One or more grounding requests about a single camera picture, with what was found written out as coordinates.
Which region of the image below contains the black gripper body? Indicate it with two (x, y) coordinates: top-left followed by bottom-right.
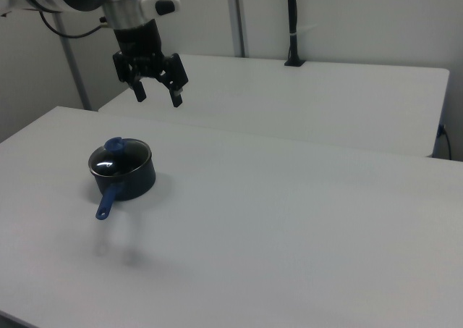
(111, 19), (181, 87)

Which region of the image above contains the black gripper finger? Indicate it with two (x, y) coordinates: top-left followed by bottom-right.
(156, 54), (190, 108)
(127, 60), (148, 103)

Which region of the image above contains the glass lid with blue knob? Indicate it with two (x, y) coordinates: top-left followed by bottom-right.
(88, 136), (150, 177)

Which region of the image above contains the grey slanted frame post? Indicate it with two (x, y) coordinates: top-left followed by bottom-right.
(54, 13), (92, 112)

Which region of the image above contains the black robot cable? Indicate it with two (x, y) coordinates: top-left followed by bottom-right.
(38, 10), (109, 39)

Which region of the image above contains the grey vertical wall post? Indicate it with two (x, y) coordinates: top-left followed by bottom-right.
(226, 0), (250, 58)

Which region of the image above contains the dark saucepan with blue handle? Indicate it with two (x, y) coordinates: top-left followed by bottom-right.
(88, 150), (157, 221)

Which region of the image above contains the black camera stand pole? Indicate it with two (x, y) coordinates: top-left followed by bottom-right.
(284, 0), (307, 67)

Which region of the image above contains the black cable at table end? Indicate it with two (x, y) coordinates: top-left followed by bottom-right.
(437, 124), (453, 160)

